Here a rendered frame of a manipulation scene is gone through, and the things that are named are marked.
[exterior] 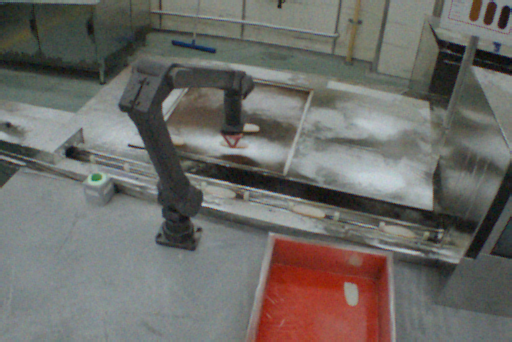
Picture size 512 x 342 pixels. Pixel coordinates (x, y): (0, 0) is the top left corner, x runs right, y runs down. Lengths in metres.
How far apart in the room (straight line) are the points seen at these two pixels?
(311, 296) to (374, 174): 0.50
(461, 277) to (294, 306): 0.42
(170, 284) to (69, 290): 0.27
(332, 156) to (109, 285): 0.81
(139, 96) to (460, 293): 0.90
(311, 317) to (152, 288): 0.40
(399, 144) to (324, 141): 0.28
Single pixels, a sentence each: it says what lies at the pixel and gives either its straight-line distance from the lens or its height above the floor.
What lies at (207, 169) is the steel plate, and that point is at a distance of 1.44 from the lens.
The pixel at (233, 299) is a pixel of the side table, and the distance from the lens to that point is 1.05.
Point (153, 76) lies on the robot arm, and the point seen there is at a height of 1.34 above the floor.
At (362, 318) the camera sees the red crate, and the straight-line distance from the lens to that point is 1.06.
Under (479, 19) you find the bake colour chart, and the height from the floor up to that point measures 1.35.
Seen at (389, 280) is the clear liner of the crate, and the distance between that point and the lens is 1.03.
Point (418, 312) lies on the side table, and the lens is 1.13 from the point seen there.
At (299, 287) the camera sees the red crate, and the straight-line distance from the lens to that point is 1.08.
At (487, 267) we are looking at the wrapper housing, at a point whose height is 0.99.
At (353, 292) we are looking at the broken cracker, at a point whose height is 0.83.
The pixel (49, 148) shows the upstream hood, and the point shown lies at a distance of 1.48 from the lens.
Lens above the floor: 1.67
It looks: 36 degrees down
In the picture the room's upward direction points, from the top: 5 degrees clockwise
